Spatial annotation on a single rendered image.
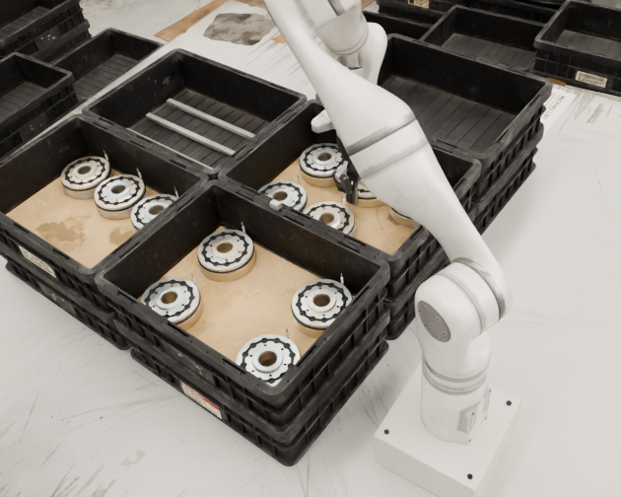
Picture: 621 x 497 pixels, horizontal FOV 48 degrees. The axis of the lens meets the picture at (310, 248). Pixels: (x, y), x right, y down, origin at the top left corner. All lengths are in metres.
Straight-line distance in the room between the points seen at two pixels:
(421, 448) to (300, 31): 0.63
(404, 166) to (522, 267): 0.67
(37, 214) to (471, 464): 0.96
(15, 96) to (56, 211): 1.15
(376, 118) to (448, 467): 0.54
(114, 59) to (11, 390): 1.74
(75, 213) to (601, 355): 1.04
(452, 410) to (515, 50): 1.87
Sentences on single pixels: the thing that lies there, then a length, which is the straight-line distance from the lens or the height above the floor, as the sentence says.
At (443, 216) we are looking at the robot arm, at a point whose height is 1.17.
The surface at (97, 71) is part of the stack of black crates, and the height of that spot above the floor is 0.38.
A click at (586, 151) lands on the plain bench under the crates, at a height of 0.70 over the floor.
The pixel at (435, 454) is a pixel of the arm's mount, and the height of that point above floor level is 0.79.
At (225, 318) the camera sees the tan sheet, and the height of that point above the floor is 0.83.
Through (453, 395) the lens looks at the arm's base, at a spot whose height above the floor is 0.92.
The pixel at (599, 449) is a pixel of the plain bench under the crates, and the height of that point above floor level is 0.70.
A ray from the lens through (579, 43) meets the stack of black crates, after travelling 2.55.
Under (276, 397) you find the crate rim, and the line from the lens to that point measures 0.99.
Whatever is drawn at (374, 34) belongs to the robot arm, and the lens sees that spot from 1.14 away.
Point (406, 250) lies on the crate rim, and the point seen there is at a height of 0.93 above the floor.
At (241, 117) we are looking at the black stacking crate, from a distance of 1.63.
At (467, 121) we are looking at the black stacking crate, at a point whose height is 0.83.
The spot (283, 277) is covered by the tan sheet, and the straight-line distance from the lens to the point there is 1.25.
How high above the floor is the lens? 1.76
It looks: 46 degrees down
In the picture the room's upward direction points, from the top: 7 degrees counter-clockwise
